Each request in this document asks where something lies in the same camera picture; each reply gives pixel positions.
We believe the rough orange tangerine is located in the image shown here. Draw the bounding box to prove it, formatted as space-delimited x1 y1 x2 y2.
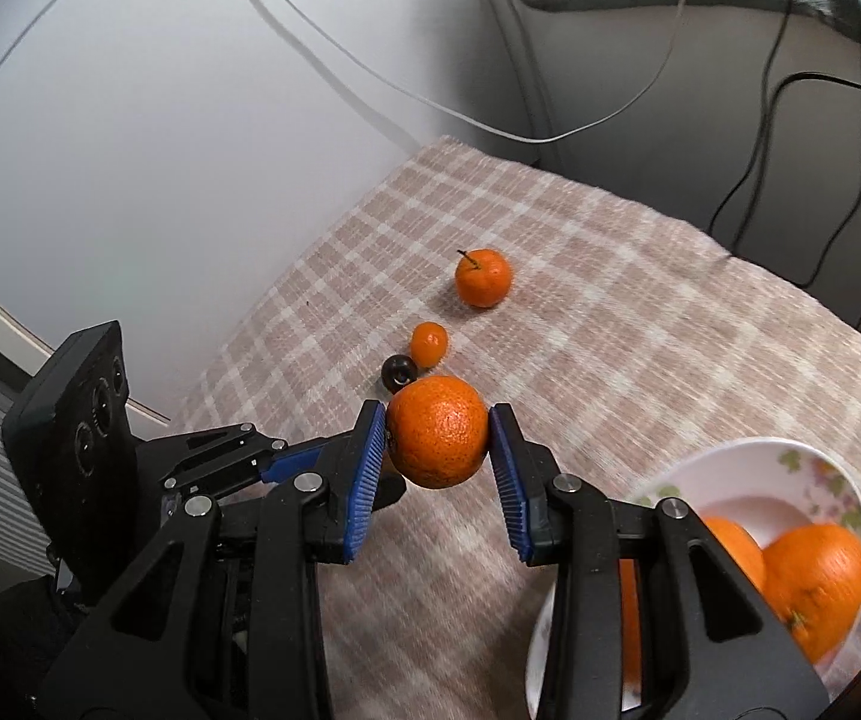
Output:
386 376 489 489

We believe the dark round fruit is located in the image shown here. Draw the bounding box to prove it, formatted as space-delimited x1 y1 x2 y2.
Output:
380 355 419 394

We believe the large dimpled orange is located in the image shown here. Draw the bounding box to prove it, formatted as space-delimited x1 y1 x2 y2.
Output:
762 523 861 665

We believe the small orange kumquat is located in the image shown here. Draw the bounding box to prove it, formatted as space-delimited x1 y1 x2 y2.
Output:
409 322 450 371

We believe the small mandarin with stem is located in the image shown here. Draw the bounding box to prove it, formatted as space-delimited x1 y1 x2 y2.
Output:
455 249 513 309

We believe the orange in bowl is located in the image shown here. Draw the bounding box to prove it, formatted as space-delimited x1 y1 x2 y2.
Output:
619 517 767 689

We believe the floral white plate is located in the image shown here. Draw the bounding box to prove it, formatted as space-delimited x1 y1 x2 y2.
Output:
523 436 861 720

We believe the pink plaid tablecloth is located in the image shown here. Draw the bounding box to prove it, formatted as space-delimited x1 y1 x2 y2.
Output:
175 140 861 718

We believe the white charging cable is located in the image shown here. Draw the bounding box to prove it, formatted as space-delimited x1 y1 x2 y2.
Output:
184 0 696 146

